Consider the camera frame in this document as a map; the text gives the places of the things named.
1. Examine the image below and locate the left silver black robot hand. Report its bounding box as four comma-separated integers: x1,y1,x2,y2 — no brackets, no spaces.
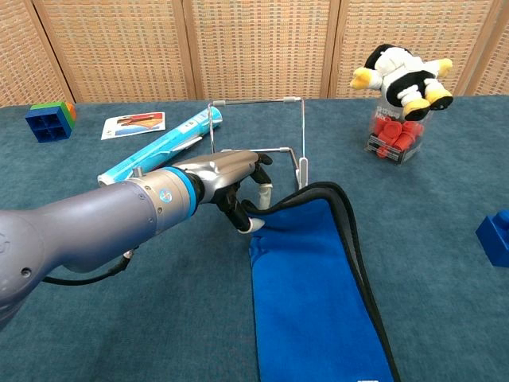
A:
186,150,274,235

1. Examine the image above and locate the clear box of red caps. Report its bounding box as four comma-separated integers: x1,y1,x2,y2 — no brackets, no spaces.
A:
364,95,434,165

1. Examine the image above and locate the black white plush penguin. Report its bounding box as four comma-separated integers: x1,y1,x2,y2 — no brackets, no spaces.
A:
349,44,455,122

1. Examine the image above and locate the teal plastic wrap roll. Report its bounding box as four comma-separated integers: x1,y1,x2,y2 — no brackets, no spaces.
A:
97,106,223,188

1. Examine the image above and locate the white wire drying rack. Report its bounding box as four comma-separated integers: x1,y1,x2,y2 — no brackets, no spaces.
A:
207,97,309,190

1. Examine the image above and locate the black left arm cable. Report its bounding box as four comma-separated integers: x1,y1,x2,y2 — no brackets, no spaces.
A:
41,246,140,287

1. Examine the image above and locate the printed picture card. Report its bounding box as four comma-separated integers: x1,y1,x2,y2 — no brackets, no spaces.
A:
100,111,166,141

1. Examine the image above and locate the teal felt table mat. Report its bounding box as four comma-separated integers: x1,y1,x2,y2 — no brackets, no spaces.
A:
0,94,509,382

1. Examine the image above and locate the blue grey cloth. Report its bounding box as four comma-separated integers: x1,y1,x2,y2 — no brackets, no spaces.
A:
242,181,402,382

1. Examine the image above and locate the blue toy brick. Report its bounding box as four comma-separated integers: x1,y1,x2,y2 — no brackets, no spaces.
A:
475,210,509,267
25,103,73,143

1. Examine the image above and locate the wicker folding screen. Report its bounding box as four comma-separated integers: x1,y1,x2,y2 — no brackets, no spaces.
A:
0,0,509,108

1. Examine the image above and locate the green toy brick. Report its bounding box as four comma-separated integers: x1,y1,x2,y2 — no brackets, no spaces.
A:
29,101,67,113

